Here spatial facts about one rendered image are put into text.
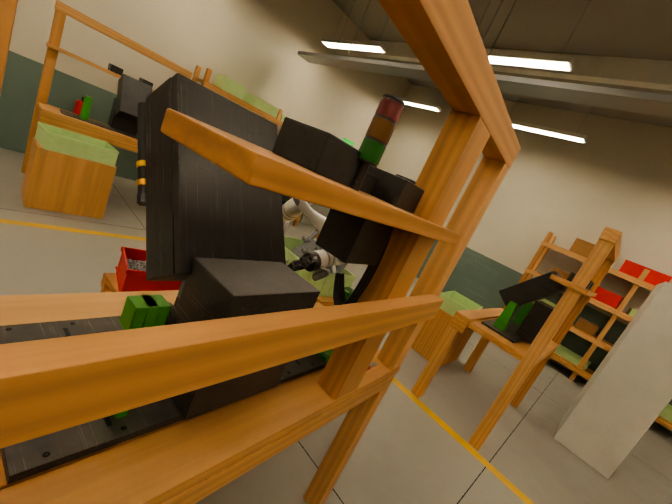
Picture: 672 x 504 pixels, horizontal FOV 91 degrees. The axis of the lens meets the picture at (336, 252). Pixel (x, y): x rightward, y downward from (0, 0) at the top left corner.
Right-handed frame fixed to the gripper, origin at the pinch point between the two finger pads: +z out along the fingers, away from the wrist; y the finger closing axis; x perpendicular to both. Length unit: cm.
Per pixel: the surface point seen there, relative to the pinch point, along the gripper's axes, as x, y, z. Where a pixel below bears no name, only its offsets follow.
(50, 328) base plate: -2, -21, 62
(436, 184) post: -6, 53, -20
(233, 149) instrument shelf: -8, 59, 48
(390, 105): -17, 64, 13
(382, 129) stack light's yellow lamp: -14, 61, 14
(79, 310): -6, -28, 54
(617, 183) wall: 6, 68, -737
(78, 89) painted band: -377, -405, -64
